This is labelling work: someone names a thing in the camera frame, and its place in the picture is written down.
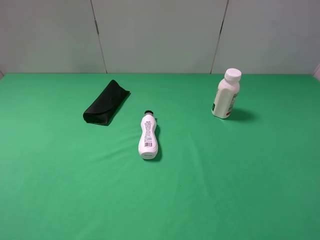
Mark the white milk bottle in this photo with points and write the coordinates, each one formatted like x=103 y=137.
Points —
x=226 y=94

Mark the green tablecloth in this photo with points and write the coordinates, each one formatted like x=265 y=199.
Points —
x=252 y=176

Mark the white lying lotion bottle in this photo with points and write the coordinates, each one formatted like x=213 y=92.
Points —
x=148 y=144

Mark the black glasses case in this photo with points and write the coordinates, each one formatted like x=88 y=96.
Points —
x=105 y=106

